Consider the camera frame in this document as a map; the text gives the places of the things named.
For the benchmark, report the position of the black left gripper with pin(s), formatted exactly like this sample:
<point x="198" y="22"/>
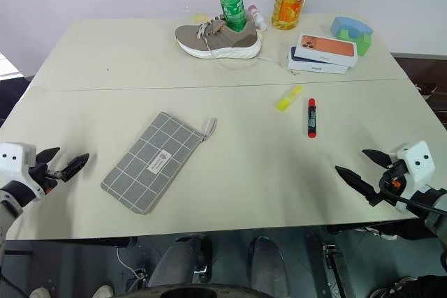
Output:
<point x="43" y="176"/>

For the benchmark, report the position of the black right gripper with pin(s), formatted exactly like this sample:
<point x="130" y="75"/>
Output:
<point x="393" y="179"/>

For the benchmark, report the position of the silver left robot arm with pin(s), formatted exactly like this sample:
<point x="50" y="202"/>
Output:
<point x="10" y="200"/>

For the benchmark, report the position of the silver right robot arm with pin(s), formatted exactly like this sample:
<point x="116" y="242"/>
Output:
<point x="438" y="231"/>

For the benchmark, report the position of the grey checked pencil pouch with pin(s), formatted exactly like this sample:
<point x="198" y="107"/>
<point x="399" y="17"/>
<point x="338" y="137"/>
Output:
<point x="153" y="162"/>

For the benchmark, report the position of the red and black marker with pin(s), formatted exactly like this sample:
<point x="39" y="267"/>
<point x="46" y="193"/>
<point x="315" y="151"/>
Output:
<point x="311" y="118"/>

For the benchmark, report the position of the yellow highlighter pen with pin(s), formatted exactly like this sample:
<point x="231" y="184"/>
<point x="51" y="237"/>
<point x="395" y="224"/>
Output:
<point x="288" y="99"/>

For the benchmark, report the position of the black and white sneaker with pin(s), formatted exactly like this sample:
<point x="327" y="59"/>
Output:
<point x="394" y="287"/>

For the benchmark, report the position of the white phone box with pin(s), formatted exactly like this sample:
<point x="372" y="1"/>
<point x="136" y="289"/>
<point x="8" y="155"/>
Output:
<point x="311" y="67"/>

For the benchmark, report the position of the green foam block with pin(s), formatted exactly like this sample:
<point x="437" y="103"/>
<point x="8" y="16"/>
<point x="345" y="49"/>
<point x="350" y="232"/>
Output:
<point x="344" y="35"/>
<point x="365" y="45"/>

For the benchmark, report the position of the orange smartphone box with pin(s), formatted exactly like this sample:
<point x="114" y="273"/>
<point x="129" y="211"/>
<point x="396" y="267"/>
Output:
<point x="326" y="48"/>

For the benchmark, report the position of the white shoe tip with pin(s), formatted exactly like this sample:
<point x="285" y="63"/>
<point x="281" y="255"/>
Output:
<point x="39" y="293"/>
<point x="103" y="291"/>

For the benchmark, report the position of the grey rounded shape under table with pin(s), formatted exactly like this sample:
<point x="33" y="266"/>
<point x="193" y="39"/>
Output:
<point x="269" y="266"/>
<point x="171" y="264"/>

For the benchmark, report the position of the blue foam arch block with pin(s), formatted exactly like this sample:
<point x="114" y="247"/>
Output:
<point x="351" y="26"/>

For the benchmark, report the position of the small white bottle pink cap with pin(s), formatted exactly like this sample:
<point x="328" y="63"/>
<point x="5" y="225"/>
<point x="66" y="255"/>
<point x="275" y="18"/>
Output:
<point x="257" y="17"/>

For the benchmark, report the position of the taupe sneaker with white sole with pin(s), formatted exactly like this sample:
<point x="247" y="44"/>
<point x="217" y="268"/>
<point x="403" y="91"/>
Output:
<point x="220" y="38"/>

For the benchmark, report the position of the green plastic soda bottle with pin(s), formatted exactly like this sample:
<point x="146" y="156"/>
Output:
<point x="232" y="5"/>

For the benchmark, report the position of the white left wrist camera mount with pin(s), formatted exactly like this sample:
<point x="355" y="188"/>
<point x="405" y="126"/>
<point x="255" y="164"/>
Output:
<point x="15" y="165"/>

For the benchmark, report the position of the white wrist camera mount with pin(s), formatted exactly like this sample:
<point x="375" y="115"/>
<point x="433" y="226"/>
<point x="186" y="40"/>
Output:
<point x="15" y="165"/>
<point x="417" y="169"/>

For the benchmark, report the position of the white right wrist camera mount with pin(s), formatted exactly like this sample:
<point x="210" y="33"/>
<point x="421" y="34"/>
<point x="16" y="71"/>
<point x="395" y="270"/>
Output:
<point x="417" y="169"/>

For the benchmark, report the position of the metal frame bracket under table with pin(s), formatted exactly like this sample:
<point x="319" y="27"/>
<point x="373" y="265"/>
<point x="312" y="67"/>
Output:
<point x="337" y="270"/>

